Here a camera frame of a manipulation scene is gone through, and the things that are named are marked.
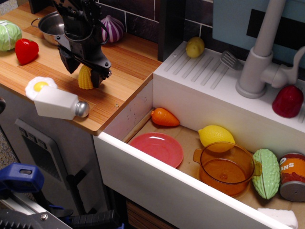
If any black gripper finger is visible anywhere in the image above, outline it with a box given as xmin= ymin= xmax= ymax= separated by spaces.
xmin=91 ymin=70 xmax=106 ymax=88
xmin=59 ymin=49 xmax=80 ymax=74

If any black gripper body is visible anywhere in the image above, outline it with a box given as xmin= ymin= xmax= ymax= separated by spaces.
xmin=56 ymin=31 xmax=111 ymax=78

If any yellow toy corn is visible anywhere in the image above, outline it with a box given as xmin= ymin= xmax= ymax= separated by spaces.
xmin=78 ymin=65 xmax=93 ymax=90

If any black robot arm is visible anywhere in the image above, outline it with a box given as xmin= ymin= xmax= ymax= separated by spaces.
xmin=53 ymin=0 xmax=111 ymax=88

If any pink plastic plate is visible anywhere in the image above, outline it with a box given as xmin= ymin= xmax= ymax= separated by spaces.
xmin=129 ymin=132 xmax=184 ymax=168

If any purple striped toy onion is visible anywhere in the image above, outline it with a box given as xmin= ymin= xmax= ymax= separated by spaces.
xmin=101 ymin=15 xmax=124 ymax=43

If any stainless steel pot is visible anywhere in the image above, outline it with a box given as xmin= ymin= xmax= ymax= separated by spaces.
xmin=31 ymin=11 xmax=64 ymax=46

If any toy fried egg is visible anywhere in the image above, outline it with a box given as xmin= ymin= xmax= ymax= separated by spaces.
xmin=25 ymin=76 xmax=58 ymax=100

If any white salt shaker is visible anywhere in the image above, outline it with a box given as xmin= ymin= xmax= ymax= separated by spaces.
xmin=34 ymin=86 xmax=90 ymax=120

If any green toy cabbage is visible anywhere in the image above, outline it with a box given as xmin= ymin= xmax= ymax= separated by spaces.
xmin=0 ymin=20 xmax=22 ymax=52

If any orange toy carrot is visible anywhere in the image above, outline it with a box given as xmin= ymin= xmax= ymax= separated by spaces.
xmin=151 ymin=108 xmax=180 ymax=126

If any grey toy oven door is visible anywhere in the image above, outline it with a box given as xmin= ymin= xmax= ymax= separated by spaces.
xmin=15 ymin=118 xmax=70 ymax=190

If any yellow toy potato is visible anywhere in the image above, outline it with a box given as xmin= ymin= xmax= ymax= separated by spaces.
xmin=185 ymin=37 xmax=205 ymax=58

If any white toy sink basin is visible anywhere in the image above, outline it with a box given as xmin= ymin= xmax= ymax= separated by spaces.
xmin=94 ymin=43 xmax=305 ymax=229

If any blue clamp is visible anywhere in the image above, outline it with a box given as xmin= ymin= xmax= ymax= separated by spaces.
xmin=0 ymin=163 xmax=44 ymax=193

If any yellow toy lemon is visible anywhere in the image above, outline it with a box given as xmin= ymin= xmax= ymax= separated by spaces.
xmin=198 ymin=125 xmax=235 ymax=153

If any grey toy spatula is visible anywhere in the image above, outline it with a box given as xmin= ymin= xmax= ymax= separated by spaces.
xmin=220 ymin=51 xmax=244 ymax=71

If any transparent orange plastic pot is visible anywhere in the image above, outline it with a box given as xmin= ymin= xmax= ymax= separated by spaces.
xmin=193 ymin=142 xmax=262 ymax=197

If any grey toy faucet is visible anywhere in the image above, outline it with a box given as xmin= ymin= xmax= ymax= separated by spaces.
xmin=236 ymin=0 xmax=305 ymax=99

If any red toy pepper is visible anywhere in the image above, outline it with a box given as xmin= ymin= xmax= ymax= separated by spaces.
xmin=272 ymin=85 xmax=304 ymax=118

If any green toy bitter gourd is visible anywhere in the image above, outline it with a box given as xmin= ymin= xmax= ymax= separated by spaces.
xmin=252 ymin=149 xmax=280 ymax=199

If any red toy beans can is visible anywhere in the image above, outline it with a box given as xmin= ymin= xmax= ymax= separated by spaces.
xmin=279 ymin=153 xmax=305 ymax=202

